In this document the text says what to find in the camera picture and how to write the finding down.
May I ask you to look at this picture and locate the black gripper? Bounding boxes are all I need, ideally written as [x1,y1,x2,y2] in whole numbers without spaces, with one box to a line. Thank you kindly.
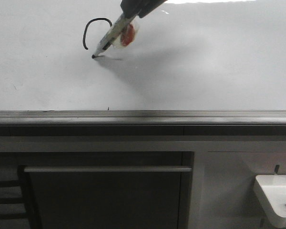
[120,0,166,19]

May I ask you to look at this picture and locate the dark slatted chair back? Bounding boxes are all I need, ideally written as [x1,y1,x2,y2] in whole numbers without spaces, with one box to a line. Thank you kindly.
[0,180,28,220]

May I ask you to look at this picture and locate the white plastic tray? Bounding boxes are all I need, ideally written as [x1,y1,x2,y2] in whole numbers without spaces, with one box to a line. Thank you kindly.
[254,175,286,229]

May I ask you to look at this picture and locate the white whiteboard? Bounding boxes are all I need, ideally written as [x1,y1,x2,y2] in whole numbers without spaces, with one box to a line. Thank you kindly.
[0,0,286,110]

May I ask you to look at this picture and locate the white whiteboard marker pen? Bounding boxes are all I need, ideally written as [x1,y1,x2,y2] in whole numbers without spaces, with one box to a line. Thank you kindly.
[92,13,128,59]

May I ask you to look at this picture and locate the dark grey panel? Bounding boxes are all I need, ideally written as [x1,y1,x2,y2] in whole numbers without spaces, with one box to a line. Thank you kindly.
[23,166,192,229]

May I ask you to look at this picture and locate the grey aluminium marker tray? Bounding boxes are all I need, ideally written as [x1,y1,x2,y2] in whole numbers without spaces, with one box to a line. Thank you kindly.
[0,110,286,136]

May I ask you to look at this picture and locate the red magnet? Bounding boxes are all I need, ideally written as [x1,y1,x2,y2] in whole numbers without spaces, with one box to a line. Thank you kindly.
[113,20,140,49]

